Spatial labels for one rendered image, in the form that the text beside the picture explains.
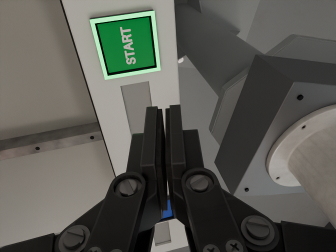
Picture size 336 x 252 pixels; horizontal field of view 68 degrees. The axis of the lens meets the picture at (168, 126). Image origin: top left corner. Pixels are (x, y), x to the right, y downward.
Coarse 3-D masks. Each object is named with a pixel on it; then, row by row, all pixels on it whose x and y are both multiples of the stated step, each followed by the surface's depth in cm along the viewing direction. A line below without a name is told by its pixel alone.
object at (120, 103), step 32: (64, 0) 20; (96, 0) 21; (128, 0) 21; (160, 0) 22; (160, 32) 23; (96, 64) 24; (160, 64) 25; (96, 96) 26; (128, 96) 27; (160, 96) 27; (128, 128) 29; (160, 224) 42
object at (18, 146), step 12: (48, 132) 42; (60, 132) 42; (72, 132) 42; (84, 132) 41; (96, 132) 41; (0, 144) 40; (12, 144) 40; (24, 144) 40; (36, 144) 40; (48, 144) 41; (60, 144) 41; (72, 144) 42; (0, 156) 40; (12, 156) 40
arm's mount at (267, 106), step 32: (256, 64) 42; (288, 64) 41; (320, 64) 45; (256, 96) 42; (288, 96) 36; (320, 96) 37; (256, 128) 42; (224, 160) 52; (256, 160) 43; (256, 192) 50; (288, 192) 52
